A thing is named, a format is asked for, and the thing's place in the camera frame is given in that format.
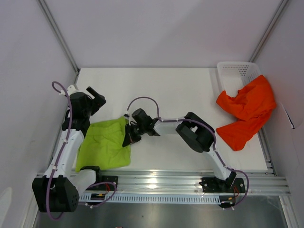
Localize slotted cable duct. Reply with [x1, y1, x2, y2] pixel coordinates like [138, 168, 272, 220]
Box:
[78, 193, 221, 204]

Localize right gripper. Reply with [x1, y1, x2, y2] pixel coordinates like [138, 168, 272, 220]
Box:
[123, 124, 146, 148]

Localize white plastic basket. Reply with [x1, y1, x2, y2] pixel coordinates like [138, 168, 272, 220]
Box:
[217, 61, 262, 97]

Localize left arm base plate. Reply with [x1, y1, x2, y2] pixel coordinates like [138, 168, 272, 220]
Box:
[97, 175, 118, 191]

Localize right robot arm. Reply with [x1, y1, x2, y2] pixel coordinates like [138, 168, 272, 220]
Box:
[122, 108, 237, 192]

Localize aluminium mounting rail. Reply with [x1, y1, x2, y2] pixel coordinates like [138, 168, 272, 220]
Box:
[102, 170, 291, 196]

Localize orange shorts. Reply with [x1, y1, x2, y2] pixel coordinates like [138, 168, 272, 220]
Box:
[216, 75, 276, 151]

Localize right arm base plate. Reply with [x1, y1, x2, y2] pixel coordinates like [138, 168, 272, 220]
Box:
[199, 177, 246, 193]

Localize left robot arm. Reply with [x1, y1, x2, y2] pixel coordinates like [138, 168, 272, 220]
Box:
[32, 85, 106, 213]

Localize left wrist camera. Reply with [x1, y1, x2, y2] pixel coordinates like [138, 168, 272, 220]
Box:
[66, 85, 79, 96]

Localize lime green shorts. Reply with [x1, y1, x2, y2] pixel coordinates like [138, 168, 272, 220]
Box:
[75, 117, 131, 172]

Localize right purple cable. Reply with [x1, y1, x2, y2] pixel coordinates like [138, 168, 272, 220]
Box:
[125, 96, 250, 211]

